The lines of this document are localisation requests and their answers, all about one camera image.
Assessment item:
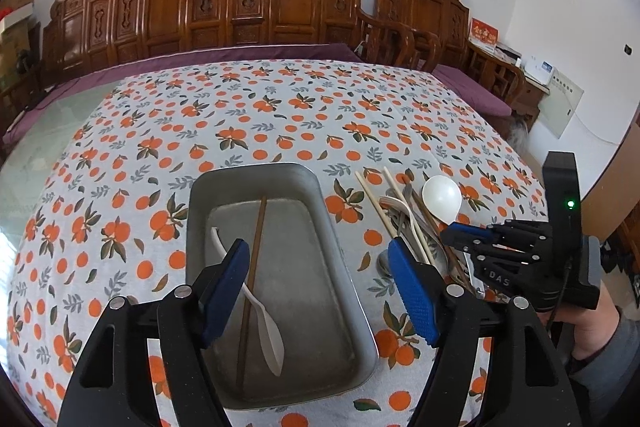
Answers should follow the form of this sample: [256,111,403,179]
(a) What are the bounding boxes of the short purple seat cushion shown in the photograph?
[432,64,512,118]

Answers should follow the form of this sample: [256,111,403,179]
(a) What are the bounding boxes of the metal fork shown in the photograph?
[378,194,418,238]

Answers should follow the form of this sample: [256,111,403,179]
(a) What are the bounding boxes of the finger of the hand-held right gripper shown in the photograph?
[440,219,553,258]
[467,251,551,293]

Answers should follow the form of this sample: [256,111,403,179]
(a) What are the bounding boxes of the long purple seat cushion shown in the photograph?
[0,43,363,148]

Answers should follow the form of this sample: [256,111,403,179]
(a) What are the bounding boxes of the wooden side table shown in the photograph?
[467,39,551,128]

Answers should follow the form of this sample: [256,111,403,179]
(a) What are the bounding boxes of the metal tray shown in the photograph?
[185,162,379,410]

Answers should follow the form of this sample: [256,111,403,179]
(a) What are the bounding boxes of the person's right forearm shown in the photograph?
[570,304,640,413]

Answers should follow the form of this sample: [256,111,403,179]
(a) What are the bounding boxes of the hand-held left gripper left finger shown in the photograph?
[57,238,251,427]

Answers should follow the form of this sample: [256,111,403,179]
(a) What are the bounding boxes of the red box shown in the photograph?
[469,18,499,48]

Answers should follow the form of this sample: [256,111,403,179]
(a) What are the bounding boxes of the cardboard box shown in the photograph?
[0,0,36,38]

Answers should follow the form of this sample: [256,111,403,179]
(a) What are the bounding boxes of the person's right hand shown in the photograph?
[557,284,622,358]

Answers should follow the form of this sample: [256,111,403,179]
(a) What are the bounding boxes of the metal spoon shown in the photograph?
[376,249,396,279]

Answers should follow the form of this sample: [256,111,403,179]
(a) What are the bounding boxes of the light wooden chopstick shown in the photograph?
[355,171,399,240]
[417,224,437,265]
[383,166,433,266]

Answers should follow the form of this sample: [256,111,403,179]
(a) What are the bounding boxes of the white wall cabinet door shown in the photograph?
[537,74,585,138]

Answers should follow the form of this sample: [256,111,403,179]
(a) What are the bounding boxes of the wooden door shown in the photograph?
[582,117,640,288]

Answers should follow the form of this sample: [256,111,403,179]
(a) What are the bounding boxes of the grey fluffy duster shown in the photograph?
[507,114,536,152]

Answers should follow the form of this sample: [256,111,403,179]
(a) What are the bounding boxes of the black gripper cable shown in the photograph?
[546,258,575,327]

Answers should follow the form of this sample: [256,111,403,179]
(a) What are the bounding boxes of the large white round spoon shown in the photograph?
[421,175,466,230]

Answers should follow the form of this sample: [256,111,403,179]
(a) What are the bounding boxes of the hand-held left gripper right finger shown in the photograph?
[387,237,583,427]

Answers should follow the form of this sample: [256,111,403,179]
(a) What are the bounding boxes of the long carved wooden sofa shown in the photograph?
[40,0,416,82]

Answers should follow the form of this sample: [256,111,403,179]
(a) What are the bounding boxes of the orange floral tablecloth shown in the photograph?
[7,59,548,427]

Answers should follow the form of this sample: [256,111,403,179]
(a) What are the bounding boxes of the white desk device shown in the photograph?
[520,57,558,84]

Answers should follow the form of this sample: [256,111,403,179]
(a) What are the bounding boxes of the short carved wooden sofa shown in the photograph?
[360,0,526,118]

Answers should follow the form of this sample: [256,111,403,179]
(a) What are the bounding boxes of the small white plastic spoon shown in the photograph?
[210,227,286,377]

